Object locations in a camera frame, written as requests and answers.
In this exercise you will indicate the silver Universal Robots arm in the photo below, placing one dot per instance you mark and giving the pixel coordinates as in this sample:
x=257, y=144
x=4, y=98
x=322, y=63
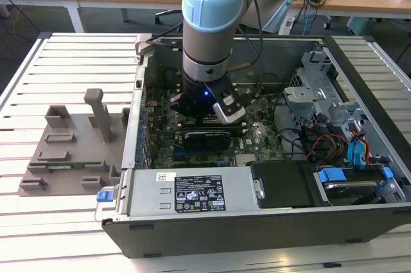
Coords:
x=208, y=38

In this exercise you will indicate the black graphics card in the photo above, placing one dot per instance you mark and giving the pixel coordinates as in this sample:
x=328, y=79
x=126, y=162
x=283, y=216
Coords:
x=207, y=140

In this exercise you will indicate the green motherboard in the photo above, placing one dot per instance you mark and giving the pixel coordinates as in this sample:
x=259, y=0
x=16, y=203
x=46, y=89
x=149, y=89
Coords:
x=257, y=125

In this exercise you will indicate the black office chair base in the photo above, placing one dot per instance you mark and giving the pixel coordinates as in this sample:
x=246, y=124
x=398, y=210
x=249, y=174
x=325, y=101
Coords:
x=167, y=13

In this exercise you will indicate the silver drive cage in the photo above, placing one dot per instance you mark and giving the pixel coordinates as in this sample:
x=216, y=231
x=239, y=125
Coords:
x=302, y=96

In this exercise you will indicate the silver power supply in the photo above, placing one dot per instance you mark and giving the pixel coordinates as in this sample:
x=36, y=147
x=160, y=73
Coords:
x=147, y=196

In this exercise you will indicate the white power strip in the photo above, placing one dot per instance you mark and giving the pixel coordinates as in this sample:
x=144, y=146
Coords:
x=285, y=25

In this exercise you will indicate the grey parts rack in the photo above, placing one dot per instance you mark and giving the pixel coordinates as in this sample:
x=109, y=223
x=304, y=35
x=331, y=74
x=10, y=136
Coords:
x=83, y=147

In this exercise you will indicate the black plastic shroud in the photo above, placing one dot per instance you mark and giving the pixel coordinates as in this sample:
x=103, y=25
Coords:
x=282, y=186

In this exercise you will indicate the blue case latch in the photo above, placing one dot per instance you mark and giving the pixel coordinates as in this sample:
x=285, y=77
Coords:
x=103, y=197

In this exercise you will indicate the green RAM stick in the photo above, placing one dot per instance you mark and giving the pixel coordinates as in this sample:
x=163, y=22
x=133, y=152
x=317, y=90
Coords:
x=74, y=166

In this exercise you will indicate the black open PC case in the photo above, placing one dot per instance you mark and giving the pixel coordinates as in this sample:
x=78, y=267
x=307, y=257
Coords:
x=224, y=237

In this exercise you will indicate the hard disk in blue carrier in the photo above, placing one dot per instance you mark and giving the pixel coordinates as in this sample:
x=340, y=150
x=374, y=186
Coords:
x=350, y=189

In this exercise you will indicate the teal container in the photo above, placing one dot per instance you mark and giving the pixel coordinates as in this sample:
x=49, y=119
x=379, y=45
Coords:
x=361, y=25

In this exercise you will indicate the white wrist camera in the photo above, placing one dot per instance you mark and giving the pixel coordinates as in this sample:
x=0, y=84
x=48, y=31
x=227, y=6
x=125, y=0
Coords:
x=231, y=114

